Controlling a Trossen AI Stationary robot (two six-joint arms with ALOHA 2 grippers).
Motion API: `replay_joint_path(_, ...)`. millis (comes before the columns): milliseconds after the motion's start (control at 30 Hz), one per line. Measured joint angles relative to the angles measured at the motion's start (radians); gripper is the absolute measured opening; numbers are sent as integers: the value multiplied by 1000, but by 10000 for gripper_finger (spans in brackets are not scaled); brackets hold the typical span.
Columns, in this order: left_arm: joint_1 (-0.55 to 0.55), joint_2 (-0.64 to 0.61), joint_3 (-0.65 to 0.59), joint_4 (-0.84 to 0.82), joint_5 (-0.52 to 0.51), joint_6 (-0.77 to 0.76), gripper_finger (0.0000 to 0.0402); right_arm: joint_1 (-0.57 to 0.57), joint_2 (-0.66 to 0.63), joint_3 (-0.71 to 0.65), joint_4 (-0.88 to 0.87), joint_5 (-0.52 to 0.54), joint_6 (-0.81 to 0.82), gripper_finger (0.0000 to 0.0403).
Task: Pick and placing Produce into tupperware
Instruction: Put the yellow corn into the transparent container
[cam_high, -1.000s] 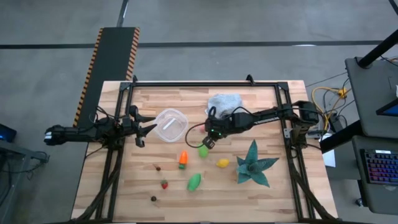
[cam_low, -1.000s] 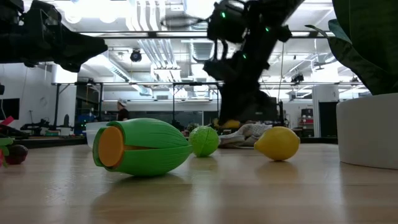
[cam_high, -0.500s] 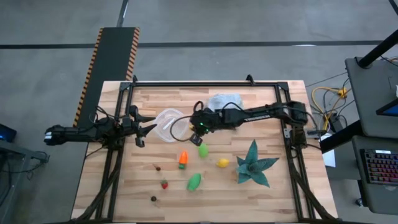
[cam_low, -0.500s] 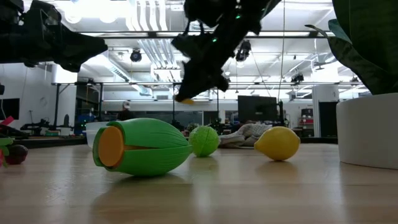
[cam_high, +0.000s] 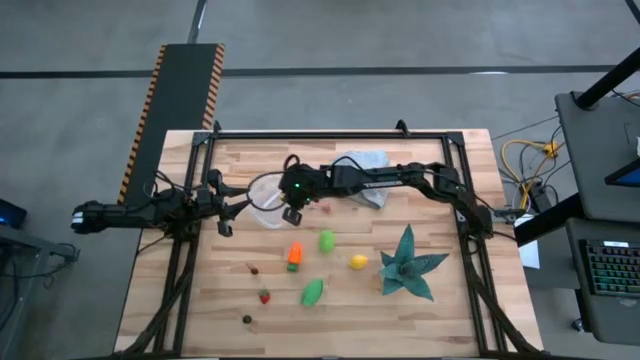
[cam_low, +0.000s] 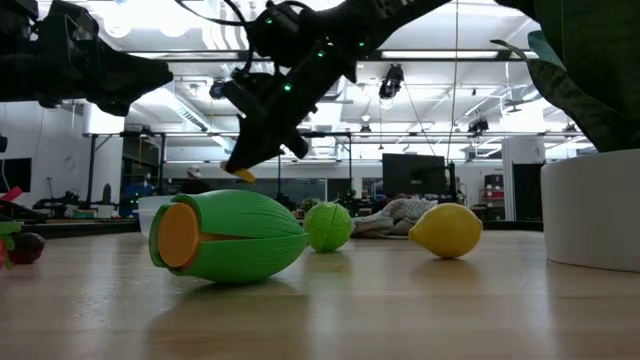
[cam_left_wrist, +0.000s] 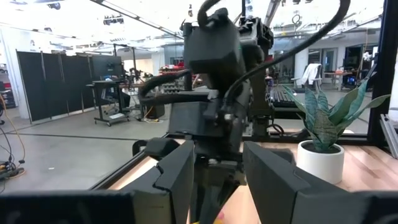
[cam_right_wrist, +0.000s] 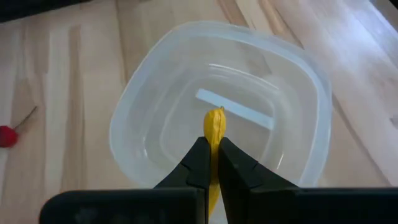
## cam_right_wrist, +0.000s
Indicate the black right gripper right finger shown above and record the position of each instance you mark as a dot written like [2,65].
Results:
[239,174]

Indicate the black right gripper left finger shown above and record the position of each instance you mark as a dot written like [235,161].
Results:
[196,168]

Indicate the yellow toy banana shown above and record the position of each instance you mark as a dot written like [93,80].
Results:
[214,124]

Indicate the clear plastic tupperware container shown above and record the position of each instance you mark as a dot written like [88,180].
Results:
[174,93]

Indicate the black aluminium table frame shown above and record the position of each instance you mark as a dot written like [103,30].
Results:
[18,9]

